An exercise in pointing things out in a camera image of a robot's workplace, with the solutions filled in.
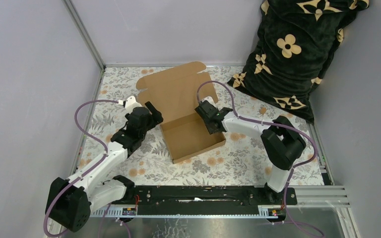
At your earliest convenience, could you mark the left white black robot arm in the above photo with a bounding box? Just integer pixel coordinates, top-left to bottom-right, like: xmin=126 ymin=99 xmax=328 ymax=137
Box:
xmin=43 ymin=96 xmax=163 ymax=238

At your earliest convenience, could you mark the aluminium corner post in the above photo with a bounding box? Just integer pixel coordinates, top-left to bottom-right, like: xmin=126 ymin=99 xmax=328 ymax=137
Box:
xmin=62 ymin=0 xmax=106 ymax=71

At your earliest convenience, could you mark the brown cardboard box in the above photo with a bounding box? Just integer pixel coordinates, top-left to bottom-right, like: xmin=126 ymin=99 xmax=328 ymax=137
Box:
xmin=136 ymin=61 xmax=226 ymax=164

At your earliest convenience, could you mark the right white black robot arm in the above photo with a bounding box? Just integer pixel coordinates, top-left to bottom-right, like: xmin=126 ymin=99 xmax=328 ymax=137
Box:
xmin=195 ymin=99 xmax=309 ymax=204

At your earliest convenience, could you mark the aluminium frame rail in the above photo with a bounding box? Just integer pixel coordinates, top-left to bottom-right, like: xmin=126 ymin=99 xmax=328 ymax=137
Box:
xmin=90 ymin=185 xmax=349 ymax=219

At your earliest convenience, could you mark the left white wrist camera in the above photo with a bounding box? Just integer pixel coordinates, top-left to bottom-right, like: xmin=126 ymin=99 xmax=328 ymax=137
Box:
xmin=122 ymin=96 xmax=142 ymax=114

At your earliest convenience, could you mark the small brown cardboard scrap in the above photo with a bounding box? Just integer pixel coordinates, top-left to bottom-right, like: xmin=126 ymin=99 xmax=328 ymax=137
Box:
xmin=259 ymin=107 xmax=267 ymax=115

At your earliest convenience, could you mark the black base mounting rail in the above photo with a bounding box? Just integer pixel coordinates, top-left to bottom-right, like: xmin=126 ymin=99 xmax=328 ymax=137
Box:
xmin=113 ymin=185 xmax=298 ymax=216

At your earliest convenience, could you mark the black floral blanket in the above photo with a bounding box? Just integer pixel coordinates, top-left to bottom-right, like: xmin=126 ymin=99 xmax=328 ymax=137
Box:
xmin=228 ymin=0 xmax=370 ymax=123

